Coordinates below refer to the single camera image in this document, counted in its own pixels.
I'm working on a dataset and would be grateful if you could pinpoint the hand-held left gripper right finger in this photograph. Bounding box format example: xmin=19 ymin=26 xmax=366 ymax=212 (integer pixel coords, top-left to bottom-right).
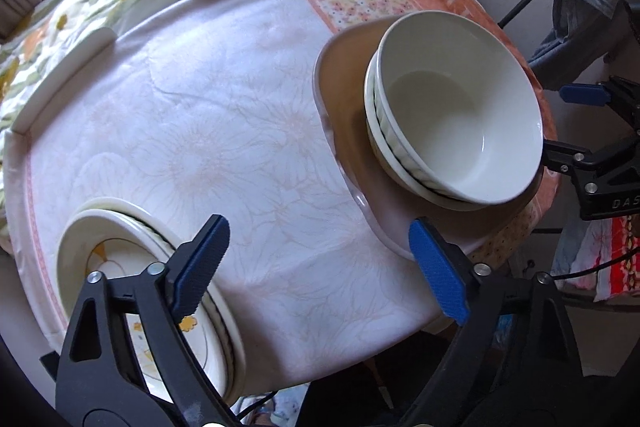
xmin=400 ymin=217 xmax=585 ymax=427

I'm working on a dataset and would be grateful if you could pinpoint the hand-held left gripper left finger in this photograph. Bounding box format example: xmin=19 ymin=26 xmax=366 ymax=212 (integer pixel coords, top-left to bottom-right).
xmin=55 ymin=214 xmax=236 ymax=427

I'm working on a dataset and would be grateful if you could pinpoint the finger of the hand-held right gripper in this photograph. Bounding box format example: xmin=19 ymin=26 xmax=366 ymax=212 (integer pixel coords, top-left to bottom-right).
xmin=559 ymin=76 xmax=640 ymax=132
xmin=542 ymin=134 xmax=640 ymax=178

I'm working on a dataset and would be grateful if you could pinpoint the large white plate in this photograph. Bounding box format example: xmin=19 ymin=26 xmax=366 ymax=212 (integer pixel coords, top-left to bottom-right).
xmin=95 ymin=202 xmax=239 ymax=404

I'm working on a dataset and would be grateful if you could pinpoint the oval cartoon printed plate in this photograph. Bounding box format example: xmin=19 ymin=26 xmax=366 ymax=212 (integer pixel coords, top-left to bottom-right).
xmin=56 ymin=208 xmax=227 ymax=403

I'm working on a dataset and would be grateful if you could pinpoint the large cream plate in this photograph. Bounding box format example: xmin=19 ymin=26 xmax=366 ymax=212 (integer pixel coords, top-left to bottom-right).
xmin=100 ymin=197 xmax=249 ymax=406

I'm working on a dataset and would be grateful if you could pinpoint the cream printed bowl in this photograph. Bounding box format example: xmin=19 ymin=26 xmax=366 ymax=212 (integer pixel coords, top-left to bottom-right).
xmin=364 ymin=72 xmax=481 ymax=212

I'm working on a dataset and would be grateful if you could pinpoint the pink plastic basin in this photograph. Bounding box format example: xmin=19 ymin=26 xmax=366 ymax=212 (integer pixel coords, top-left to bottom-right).
xmin=312 ymin=18 xmax=543 ymax=262

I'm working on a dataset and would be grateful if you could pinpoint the red patterned cloth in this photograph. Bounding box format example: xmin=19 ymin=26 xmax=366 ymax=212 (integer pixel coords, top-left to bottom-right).
xmin=594 ymin=213 xmax=640 ymax=304

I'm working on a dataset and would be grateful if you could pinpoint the light blue cloth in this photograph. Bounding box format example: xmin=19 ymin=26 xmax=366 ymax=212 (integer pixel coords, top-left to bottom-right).
xmin=551 ymin=226 xmax=603 ymax=290

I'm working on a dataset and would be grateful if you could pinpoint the grey garment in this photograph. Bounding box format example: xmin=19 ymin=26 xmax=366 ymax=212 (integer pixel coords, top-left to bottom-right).
xmin=529 ymin=0 xmax=640 ymax=94

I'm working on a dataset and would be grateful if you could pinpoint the white tablecloth with orange band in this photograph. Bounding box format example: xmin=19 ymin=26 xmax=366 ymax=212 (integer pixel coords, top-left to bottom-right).
xmin=2 ymin=0 xmax=451 ymax=375

